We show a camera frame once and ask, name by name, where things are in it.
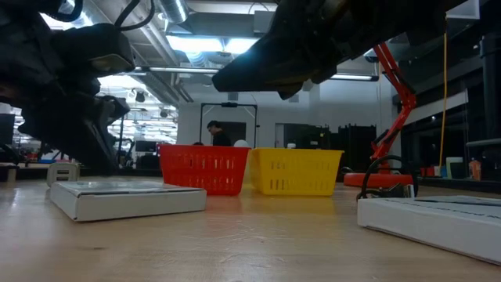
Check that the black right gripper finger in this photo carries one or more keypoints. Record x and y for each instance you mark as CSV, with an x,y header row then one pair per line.
x,y
274,66

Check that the small white charger plug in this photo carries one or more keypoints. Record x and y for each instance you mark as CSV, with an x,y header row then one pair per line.
x,y
62,174

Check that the white box with printed label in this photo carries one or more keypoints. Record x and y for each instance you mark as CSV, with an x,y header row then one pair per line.
x,y
129,203

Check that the white card reader box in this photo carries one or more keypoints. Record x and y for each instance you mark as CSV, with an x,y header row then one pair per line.
x,y
438,227

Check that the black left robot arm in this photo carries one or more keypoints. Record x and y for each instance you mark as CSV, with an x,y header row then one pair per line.
x,y
23,47

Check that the black background monitor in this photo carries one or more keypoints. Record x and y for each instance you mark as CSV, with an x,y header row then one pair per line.
x,y
6,129

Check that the white round object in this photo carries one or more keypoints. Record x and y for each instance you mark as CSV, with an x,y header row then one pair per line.
x,y
241,143

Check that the long ceiling light strip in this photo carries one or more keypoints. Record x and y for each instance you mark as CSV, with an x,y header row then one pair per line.
x,y
184,70

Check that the small yellow plastic basket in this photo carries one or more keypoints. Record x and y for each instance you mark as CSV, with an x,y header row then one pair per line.
x,y
297,172

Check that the small red plastic basket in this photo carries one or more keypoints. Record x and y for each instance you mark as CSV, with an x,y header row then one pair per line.
x,y
203,172

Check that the red desk lamp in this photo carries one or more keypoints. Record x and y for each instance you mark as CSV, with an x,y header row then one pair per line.
x,y
377,180

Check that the orange container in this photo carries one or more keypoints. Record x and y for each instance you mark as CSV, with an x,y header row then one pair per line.
x,y
474,170

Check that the black background rig frame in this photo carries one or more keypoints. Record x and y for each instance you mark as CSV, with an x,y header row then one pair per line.
x,y
229,104

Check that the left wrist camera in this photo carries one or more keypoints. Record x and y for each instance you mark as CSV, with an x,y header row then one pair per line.
x,y
98,47

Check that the silver air duct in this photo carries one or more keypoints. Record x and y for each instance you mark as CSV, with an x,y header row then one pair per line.
x,y
174,9

